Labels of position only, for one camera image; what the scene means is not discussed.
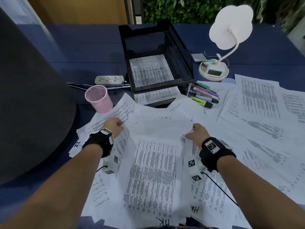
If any person's right hand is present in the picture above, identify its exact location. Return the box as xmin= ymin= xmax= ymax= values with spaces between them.
xmin=185 ymin=123 xmax=211 ymax=150

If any person's left hand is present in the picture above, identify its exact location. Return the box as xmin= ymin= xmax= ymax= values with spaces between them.
xmin=103 ymin=117 xmax=124 ymax=139

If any bunch of coloured markers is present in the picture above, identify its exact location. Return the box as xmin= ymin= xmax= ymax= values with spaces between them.
xmin=188 ymin=81 xmax=220 ymax=109

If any printed paper sheet bundle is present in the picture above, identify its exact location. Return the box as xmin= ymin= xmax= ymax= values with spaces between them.
xmin=120 ymin=109 xmax=195 ymax=141

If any pile of printed papers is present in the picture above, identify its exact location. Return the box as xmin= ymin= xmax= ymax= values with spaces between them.
xmin=68 ymin=73 xmax=305 ymax=229

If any person's right forearm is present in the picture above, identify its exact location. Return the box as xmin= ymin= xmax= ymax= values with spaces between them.
xmin=215 ymin=155 xmax=305 ymax=229

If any person's left forearm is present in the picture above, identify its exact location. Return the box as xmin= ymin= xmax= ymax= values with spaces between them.
xmin=0 ymin=143 xmax=104 ymax=229

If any person's patterned clothing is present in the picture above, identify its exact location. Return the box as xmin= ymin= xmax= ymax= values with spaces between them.
xmin=140 ymin=225 xmax=215 ymax=229

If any white flower-shaped desk lamp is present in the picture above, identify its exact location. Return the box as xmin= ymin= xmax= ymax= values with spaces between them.
xmin=198 ymin=4 xmax=254 ymax=81

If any black left wristband with markers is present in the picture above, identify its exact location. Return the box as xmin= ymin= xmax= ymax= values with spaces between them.
xmin=82 ymin=128 xmax=115 ymax=158

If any black wristband with markers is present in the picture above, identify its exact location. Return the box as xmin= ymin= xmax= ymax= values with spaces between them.
xmin=82 ymin=128 xmax=115 ymax=158
xmin=199 ymin=137 xmax=237 ymax=172

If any black right wristband with markers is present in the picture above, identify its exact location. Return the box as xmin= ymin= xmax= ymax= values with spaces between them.
xmin=199 ymin=137 xmax=237 ymax=172

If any pink mesh cup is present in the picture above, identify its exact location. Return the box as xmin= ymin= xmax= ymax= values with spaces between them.
xmin=85 ymin=85 xmax=114 ymax=114

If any white power strip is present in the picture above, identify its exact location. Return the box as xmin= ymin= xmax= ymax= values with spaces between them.
xmin=94 ymin=75 xmax=125 ymax=86

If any small digital clock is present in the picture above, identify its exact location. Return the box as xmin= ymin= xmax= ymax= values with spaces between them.
xmin=207 ymin=68 xmax=223 ymax=77

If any small grey square card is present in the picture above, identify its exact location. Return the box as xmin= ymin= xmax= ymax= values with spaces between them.
xmin=190 ymin=53 xmax=208 ymax=63

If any black mesh tiered tray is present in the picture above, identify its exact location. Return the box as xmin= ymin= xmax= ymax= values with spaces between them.
xmin=118 ymin=19 xmax=195 ymax=108

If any large black chair back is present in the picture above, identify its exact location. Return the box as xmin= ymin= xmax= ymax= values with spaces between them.
xmin=0 ymin=7 xmax=78 ymax=186

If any white column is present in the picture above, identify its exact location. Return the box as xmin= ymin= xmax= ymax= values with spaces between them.
xmin=287 ymin=21 xmax=305 ymax=58

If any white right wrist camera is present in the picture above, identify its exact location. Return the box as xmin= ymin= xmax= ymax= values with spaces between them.
xmin=187 ymin=157 xmax=205 ymax=182

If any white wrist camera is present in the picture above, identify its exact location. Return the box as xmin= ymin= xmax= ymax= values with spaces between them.
xmin=105 ymin=152 xmax=119 ymax=175
xmin=187 ymin=157 xmax=205 ymax=182

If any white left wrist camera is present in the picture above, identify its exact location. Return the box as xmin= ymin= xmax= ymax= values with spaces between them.
xmin=105 ymin=152 xmax=119 ymax=175

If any power strip cable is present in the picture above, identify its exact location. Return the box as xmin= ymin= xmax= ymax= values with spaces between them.
xmin=66 ymin=82 xmax=131 ymax=90

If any black right camera cable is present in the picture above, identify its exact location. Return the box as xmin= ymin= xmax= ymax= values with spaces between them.
xmin=201 ymin=172 xmax=239 ymax=207

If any dark metal door frame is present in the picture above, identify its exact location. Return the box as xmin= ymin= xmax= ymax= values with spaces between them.
xmin=124 ymin=0 xmax=145 ymax=24

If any green plant wall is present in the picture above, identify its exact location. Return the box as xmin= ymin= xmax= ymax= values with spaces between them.
xmin=143 ymin=0 xmax=305 ymax=25

